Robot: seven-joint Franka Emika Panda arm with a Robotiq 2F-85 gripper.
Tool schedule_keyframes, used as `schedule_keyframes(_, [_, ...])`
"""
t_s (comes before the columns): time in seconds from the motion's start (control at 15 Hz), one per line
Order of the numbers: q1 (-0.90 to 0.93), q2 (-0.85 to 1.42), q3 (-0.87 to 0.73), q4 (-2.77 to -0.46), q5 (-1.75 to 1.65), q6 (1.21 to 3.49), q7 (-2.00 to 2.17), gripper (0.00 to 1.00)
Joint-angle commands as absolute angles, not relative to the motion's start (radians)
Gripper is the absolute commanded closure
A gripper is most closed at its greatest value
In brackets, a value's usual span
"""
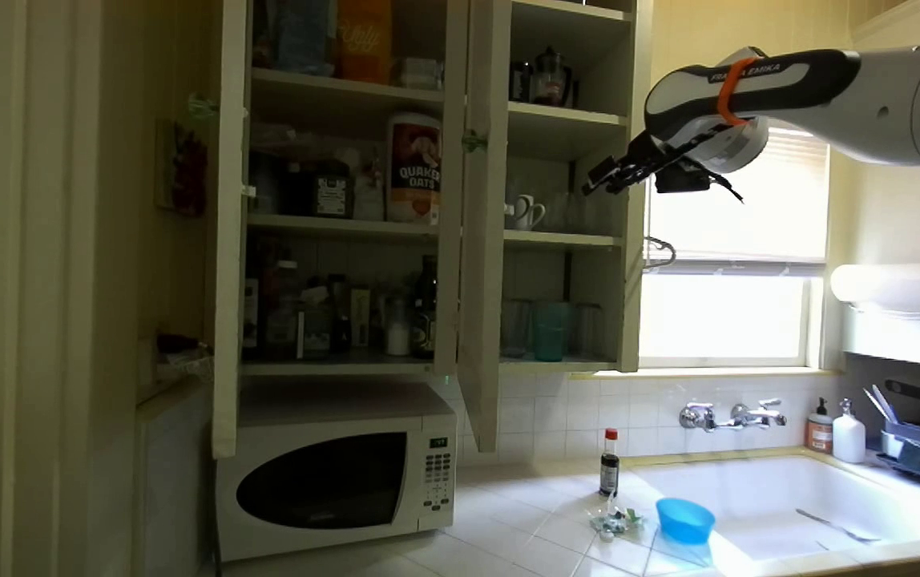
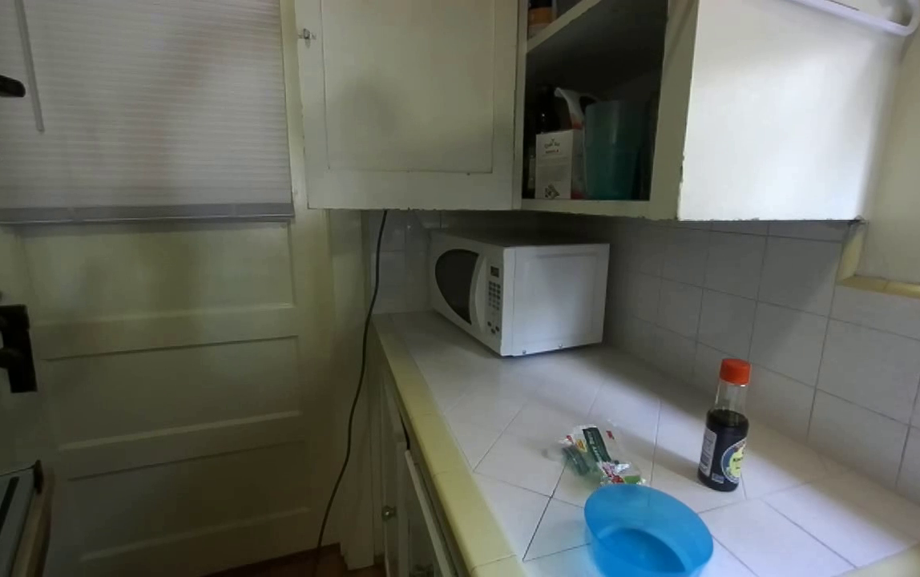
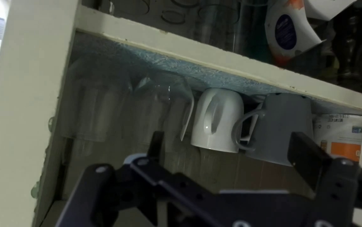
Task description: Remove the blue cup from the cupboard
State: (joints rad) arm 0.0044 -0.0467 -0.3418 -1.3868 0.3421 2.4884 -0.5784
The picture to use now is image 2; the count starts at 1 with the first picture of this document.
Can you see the teal blue plastic cup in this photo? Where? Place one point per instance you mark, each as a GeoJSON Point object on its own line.
{"type": "Point", "coordinates": [616, 149]}

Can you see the white microwave oven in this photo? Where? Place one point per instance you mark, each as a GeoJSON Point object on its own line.
{"type": "Point", "coordinates": [544, 293]}

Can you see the white carton box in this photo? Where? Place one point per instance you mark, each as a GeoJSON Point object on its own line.
{"type": "Point", "coordinates": [553, 161]}

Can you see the white panel door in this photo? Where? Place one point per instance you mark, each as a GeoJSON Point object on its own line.
{"type": "Point", "coordinates": [180, 396]}

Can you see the soy sauce bottle, orange cap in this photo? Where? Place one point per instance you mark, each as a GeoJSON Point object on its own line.
{"type": "Point", "coordinates": [723, 436]}

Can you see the blue plastic bowl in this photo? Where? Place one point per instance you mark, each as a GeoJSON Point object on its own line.
{"type": "Point", "coordinates": [646, 529]}

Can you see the white door blind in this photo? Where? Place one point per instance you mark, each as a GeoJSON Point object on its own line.
{"type": "Point", "coordinates": [147, 106]}

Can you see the black door latch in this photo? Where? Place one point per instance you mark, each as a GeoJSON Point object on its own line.
{"type": "Point", "coordinates": [9, 340]}

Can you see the white wall cupboard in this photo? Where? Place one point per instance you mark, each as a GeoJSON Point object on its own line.
{"type": "Point", "coordinates": [779, 116]}

